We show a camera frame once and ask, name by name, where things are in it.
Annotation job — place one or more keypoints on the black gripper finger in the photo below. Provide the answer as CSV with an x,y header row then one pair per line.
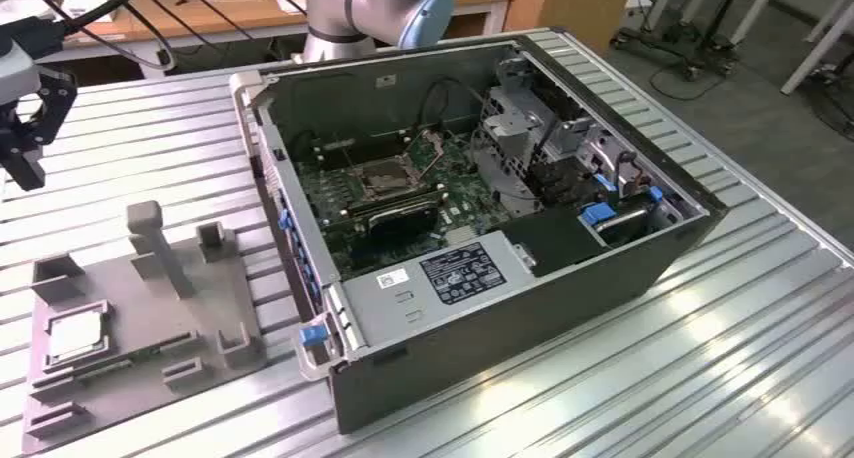
x,y
56,103

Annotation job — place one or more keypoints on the silver CPU chip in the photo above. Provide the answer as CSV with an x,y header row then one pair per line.
x,y
80,335

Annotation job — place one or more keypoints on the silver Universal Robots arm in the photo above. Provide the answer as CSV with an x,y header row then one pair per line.
x,y
347,8

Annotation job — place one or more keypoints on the CPU socket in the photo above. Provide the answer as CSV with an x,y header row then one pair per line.
x,y
383,180

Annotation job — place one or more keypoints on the black RAM slot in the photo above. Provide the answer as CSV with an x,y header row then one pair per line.
x,y
393,207

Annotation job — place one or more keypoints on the grey parts rack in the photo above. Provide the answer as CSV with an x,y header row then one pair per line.
x,y
133,303

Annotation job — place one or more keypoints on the green RAM stick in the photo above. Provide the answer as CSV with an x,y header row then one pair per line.
x,y
149,351

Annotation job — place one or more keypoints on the blue case latch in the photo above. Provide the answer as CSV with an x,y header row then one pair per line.
x,y
312,337

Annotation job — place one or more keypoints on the green motherboard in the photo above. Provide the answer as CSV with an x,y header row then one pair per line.
x,y
460,188

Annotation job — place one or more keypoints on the silver power supply unit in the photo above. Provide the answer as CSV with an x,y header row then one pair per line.
x,y
393,298

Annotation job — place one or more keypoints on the metal disk bay cage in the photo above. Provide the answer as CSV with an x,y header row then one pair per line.
x,y
510,143

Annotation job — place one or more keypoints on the black plastic shroud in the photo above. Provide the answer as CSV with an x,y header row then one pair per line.
x,y
547,243

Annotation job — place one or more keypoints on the blue disk carrier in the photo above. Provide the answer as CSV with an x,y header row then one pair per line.
x,y
595,215

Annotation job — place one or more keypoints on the open dark PC case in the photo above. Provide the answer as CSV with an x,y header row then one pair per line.
x,y
500,358

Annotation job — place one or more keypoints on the black wheeled stand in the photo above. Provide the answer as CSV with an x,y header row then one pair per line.
x,y
694,43

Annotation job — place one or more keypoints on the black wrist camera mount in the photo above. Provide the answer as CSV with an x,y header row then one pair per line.
x,y
33,38

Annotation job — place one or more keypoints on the white table frame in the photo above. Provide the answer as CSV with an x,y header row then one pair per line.
x,y
810,43

